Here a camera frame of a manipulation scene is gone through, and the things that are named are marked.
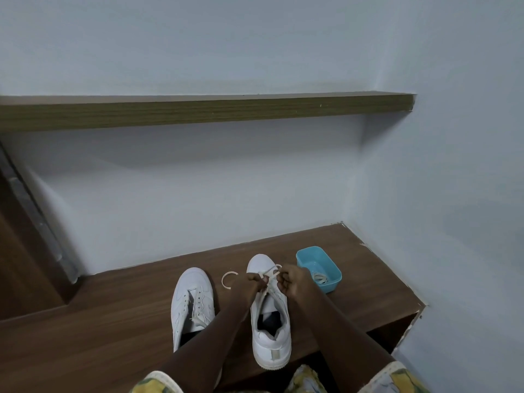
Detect person's left forearm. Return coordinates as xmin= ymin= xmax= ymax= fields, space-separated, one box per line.
xmin=154 ymin=302 xmax=251 ymax=393

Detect blue plastic basket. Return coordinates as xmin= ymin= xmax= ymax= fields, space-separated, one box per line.
xmin=295 ymin=246 xmax=343 ymax=295

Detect wooden wall shelf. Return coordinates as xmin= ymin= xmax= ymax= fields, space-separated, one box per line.
xmin=0 ymin=92 xmax=418 ymax=133

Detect person's left hand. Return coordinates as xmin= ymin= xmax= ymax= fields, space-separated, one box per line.
xmin=229 ymin=272 xmax=270 ymax=314

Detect person's right hand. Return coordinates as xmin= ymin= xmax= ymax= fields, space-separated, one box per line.
xmin=277 ymin=264 xmax=319 ymax=306

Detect person's right forearm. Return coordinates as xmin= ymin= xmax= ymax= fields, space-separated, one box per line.
xmin=291 ymin=296 xmax=397 ymax=393

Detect white sneaker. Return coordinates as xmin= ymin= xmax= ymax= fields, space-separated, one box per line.
xmin=246 ymin=253 xmax=292 ymax=371
xmin=170 ymin=267 xmax=223 ymax=386

